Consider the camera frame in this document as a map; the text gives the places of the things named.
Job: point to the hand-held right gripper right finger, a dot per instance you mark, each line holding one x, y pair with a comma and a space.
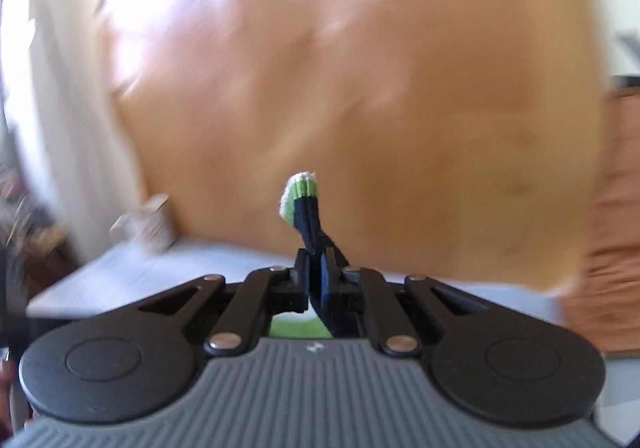
329, 278

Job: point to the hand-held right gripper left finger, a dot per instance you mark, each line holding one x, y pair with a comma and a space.
301, 278

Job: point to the navy sock with green stripes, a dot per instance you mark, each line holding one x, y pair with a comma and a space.
310, 223

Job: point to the small white box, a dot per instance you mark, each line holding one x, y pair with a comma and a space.
147, 223

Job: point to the wooden headboard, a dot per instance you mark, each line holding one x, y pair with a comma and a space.
375, 77

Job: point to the orange mesh pillow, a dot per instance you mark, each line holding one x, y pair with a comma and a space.
615, 228

